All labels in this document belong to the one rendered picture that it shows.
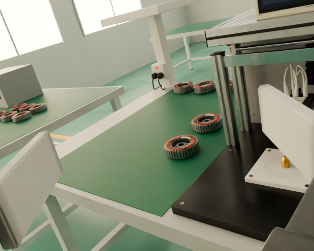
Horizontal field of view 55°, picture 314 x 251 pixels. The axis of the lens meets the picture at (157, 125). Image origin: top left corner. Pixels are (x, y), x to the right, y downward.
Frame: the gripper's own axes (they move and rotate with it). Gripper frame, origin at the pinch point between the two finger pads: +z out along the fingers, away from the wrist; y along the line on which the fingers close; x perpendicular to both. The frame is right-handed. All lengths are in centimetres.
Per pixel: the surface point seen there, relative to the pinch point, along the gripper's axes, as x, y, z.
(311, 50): -8, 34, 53
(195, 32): -24, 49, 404
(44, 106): -32, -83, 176
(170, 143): -33, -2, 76
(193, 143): -33, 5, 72
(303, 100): -19, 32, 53
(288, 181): -34, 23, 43
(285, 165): -33, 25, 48
